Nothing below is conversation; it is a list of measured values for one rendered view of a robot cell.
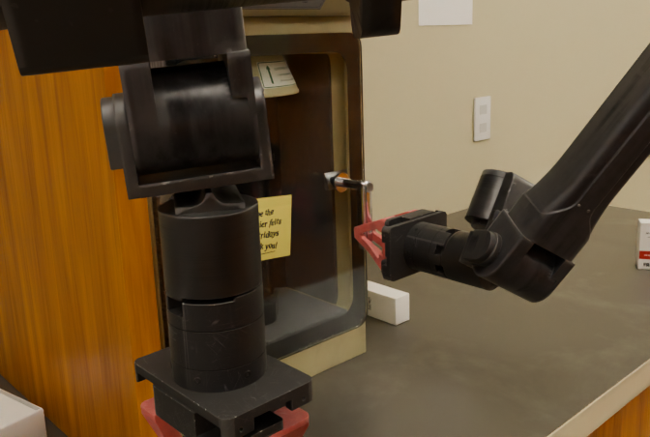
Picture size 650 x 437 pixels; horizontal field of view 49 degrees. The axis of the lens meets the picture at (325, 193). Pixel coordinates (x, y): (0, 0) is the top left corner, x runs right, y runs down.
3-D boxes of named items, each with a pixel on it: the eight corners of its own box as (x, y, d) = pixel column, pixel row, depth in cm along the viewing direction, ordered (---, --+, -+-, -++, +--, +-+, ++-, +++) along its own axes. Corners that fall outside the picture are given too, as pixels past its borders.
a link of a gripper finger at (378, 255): (340, 209, 88) (397, 222, 81) (380, 198, 92) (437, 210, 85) (342, 261, 89) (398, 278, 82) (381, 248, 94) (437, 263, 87)
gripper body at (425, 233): (377, 225, 81) (428, 237, 75) (434, 208, 87) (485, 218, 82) (378, 278, 82) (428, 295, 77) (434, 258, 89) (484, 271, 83)
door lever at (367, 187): (349, 240, 94) (335, 245, 93) (347, 170, 92) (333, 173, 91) (378, 247, 90) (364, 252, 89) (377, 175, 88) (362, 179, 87)
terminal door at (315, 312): (175, 399, 80) (143, 38, 71) (364, 321, 100) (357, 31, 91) (179, 402, 79) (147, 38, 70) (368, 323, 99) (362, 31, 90)
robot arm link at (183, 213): (156, 201, 37) (263, 192, 38) (155, 176, 43) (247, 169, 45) (166, 324, 39) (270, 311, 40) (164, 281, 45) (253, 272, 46)
